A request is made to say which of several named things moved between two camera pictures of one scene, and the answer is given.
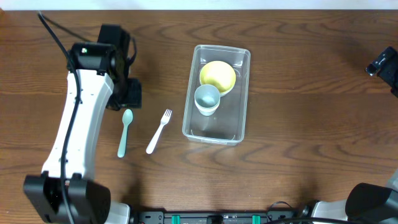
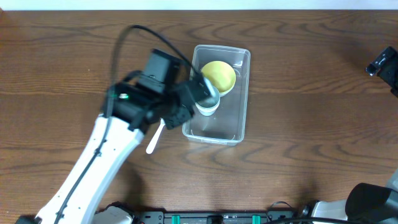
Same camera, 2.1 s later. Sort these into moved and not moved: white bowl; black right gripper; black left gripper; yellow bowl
Moved: black left gripper
Not moved: white bowl; yellow bowl; black right gripper
